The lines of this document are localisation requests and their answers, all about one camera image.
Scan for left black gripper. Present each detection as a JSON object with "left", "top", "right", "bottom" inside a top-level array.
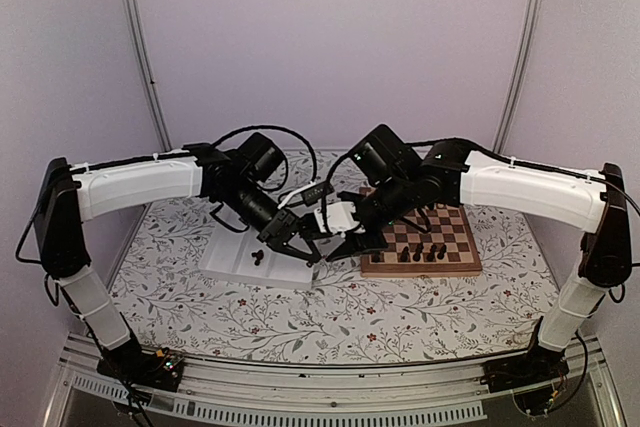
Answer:
[{"left": 220, "top": 177, "right": 323, "bottom": 265}]

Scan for dark chess rook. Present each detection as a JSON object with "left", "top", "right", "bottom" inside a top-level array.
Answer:
[{"left": 426, "top": 244, "right": 438, "bottom": 262}]

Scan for white plastic tray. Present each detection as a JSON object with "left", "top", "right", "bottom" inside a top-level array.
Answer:
[{"left": 198, "top": 205, "right": 314, "bottom": 290}]

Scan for wooden chess board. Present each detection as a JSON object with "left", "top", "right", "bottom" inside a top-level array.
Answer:
[{"left": 361, "top": 204, "right": 482, "bottom": 278}]

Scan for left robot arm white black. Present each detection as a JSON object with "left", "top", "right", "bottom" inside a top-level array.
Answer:
[{"left": 15, "top": 124, "right": 320, "bottom": 381}]

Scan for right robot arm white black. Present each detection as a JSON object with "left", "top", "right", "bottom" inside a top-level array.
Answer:
[{"left": 316, "top": 124, "right": 639, "bottom": 383}]

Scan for dark chess pieces in tray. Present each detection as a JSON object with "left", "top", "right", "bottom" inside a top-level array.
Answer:
[{"left": 251, "top": 249, "right": 265, "bottom": 267}]

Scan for floral table cloth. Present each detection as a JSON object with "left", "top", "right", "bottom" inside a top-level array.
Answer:
[{"left": 110, "top": 199, "right": 557, "bottom": 364}]

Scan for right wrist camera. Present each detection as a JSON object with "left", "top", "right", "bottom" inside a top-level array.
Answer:
[{"left": 310, "top": 201, "right": 360, "bottom": 239}]

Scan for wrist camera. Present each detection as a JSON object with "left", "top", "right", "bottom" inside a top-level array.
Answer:
[
  {"left": 278, "top": 181, "right": 335, "bottom": 208},
  {"left": 310, "top": 201, "right": 360, "bottom": 239}
]

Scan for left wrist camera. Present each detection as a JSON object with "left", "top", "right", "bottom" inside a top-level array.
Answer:
[{"left": 278, "top": 181, "right": 335, "bottom": 208}]

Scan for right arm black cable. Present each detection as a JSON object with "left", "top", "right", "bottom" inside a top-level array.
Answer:
[{"left": 319, "top": 146, "right": 361, "bottom": 228}]

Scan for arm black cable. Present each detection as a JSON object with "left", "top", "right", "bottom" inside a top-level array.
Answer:
[
  {"left": 319, "top": 146, "right": 361, "bottom": 228},
  {"left": 214, "top": 124, "right": 319, "bottom": 193}
]

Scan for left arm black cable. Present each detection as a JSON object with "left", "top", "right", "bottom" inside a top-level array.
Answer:
[{"left": 214, "top": 124, "right": 319, "bottom": 193}]

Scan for aluminium front rail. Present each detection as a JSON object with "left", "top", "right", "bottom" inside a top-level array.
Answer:
[{"left": 43, "top": 335, "right": 627, "bottom": 426}]

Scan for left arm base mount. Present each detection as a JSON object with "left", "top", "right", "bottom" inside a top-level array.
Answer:
[{"left": 97, "top": 344, "right": 184, "bottom": 392}]

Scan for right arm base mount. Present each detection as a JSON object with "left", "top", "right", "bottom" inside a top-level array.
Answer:
[{"left": 480, "top": 354, "right": 569, "bottom": 417}]

